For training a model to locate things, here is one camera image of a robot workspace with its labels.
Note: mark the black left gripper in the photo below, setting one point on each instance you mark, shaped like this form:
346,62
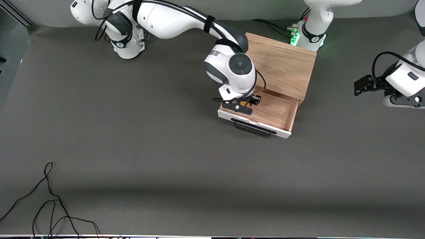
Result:
376,84

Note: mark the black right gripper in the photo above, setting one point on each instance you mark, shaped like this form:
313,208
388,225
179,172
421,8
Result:
255,100

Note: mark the yellow cube block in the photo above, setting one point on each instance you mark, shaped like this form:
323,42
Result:
244,103

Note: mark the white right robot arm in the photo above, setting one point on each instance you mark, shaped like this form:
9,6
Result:
166,20

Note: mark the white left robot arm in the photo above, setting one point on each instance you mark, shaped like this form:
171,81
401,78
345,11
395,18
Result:
318,20

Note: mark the wooden drawer cabinet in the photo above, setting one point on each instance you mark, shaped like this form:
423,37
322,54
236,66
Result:
285,63

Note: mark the dark metal frame rail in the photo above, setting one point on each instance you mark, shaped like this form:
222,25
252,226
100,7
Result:
16,16

